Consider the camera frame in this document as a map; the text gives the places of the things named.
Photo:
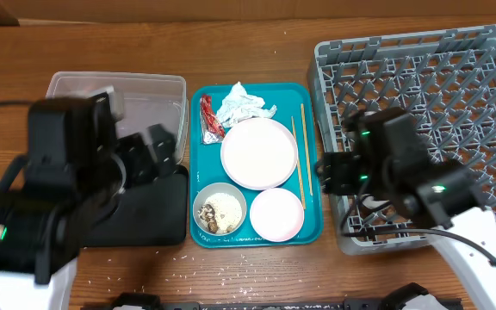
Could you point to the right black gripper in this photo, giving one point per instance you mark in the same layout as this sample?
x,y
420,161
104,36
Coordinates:
x,y
334,173

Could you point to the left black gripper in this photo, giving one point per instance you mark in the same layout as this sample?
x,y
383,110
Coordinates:
x,y
145,167

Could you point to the white cup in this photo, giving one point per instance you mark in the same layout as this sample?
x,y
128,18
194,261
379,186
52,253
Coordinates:
x,y
371,203

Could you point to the red foil wrapper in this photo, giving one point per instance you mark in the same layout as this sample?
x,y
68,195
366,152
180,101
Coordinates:
x,y
211,129

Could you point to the wooden chopstick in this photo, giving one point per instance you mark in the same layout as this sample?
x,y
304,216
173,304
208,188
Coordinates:
x,y
304,128
298,165

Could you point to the small pink bowl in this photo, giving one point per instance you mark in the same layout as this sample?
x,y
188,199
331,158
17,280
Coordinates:
x,y
276,215

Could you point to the large white plate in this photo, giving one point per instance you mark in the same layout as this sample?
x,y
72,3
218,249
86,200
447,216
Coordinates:
x,y
259,154

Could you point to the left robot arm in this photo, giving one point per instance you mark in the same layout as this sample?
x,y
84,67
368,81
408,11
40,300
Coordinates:
x,y
81,185

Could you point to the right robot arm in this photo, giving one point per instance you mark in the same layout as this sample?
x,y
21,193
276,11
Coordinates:
x,y
390,162

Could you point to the grey dishwasher rack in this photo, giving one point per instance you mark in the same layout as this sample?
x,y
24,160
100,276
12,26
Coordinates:
x,y
445,80

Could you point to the clear plastic bin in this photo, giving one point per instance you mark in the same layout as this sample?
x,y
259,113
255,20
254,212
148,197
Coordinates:
x,y
149,99

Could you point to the black plastic tray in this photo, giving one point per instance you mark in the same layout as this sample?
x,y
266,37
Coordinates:
x,y
152,214

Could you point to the crumpled white napkin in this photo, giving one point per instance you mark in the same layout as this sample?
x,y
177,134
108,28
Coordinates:
x,y
239,106

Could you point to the grey bowl with rice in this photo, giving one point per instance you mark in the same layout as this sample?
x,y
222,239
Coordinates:
x,y
219,209

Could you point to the teal serving tray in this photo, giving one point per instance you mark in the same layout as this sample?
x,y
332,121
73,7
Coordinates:
x,y
206,168

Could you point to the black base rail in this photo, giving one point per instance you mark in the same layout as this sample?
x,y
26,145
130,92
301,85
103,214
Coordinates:
x,y
410,296

